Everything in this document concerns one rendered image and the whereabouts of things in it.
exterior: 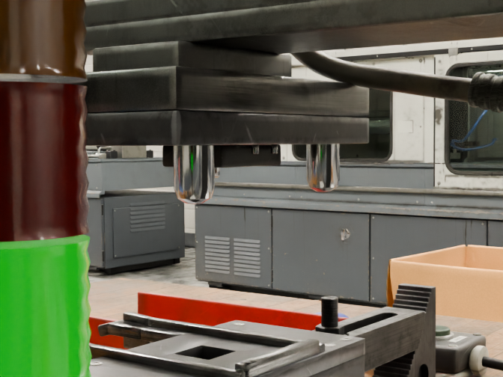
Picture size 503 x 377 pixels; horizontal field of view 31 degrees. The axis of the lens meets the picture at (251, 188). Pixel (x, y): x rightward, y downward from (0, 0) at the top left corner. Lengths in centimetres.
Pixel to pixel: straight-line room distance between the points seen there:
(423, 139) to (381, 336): 488
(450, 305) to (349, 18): 245
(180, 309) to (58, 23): 67
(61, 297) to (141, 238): 748
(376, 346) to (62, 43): 48
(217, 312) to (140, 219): 684
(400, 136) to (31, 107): 542
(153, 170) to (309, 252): 222
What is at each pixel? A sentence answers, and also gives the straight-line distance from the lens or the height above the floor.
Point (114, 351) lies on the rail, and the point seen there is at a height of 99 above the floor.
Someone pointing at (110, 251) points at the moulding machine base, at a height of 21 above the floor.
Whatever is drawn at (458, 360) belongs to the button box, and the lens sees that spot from 80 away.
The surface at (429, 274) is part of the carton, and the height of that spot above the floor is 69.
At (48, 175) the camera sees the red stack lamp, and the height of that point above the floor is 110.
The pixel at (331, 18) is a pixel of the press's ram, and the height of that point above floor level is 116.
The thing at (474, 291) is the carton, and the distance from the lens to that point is 279.
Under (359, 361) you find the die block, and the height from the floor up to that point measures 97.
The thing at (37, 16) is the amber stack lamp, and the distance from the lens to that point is 20.
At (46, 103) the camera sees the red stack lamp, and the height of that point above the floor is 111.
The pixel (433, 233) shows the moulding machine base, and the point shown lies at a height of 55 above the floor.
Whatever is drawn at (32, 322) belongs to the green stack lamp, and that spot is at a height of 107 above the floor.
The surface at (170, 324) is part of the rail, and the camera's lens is 59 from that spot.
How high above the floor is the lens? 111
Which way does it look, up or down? 3 degrees down
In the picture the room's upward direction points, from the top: straight up
